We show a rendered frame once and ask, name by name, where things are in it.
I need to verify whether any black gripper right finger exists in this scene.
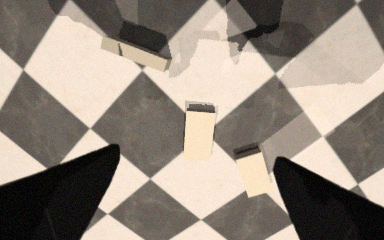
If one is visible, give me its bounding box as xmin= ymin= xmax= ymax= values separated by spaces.
xmin=272 ymin=156 xmax=384 ymax=240

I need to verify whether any beige domino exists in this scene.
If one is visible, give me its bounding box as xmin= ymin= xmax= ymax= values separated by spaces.
xmin=235 ymin=148 xmax=272 ymax=197
xmin=184 ymin=108 xmax=216 ymax=161
xmin=101 ymin=36 xmax=172 ymax=72

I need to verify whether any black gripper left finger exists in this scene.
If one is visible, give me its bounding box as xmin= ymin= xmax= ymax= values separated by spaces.
xmin=0 ymin=144 xmax=120 ymax=240

